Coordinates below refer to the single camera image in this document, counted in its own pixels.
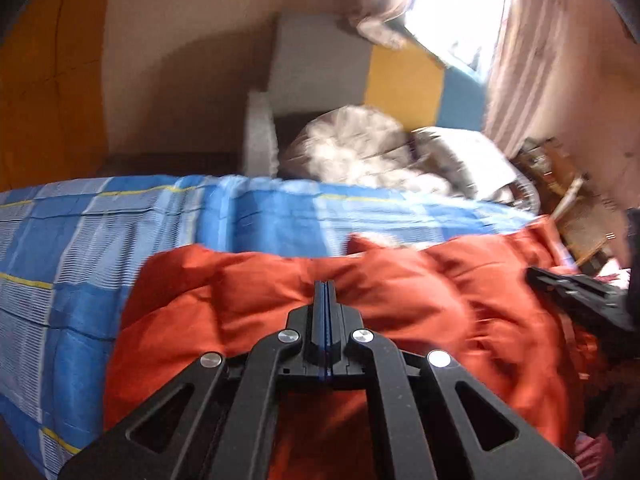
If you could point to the wooden chair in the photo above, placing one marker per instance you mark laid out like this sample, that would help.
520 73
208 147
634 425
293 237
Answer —
580 225

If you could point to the wooden wardrobe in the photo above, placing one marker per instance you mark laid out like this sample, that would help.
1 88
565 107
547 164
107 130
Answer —
50 85

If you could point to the orange puffer jacket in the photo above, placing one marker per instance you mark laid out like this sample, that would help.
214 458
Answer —
225 300

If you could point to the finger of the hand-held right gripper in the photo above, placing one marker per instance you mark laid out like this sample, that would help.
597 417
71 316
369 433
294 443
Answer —
585 297

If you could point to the blue plaid bed sheet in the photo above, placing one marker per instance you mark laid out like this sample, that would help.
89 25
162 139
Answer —
100 260

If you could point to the dark grey blanket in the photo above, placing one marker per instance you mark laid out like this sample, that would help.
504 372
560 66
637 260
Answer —
525 195

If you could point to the cluttered wooden desk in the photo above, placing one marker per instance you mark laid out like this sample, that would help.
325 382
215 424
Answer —
540 160

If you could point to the deer print pillow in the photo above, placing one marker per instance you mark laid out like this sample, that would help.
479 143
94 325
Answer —
465 160

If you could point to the grey yellow blue headboard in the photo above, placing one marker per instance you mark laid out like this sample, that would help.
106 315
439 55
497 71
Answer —
400 80

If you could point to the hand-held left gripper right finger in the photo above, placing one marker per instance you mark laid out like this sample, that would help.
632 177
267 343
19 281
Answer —
415 400

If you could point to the grey patterned pillow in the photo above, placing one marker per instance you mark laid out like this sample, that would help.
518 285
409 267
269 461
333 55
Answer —
350 145

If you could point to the window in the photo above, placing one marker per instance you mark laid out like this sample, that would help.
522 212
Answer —
460 10

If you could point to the short patterned curtain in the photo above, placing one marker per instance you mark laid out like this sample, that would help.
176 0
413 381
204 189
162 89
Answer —
385 5

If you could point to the long patterned curtain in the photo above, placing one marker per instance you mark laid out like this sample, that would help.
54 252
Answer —
550 60

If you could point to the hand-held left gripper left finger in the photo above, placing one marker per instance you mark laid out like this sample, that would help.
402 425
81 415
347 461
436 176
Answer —
240 400

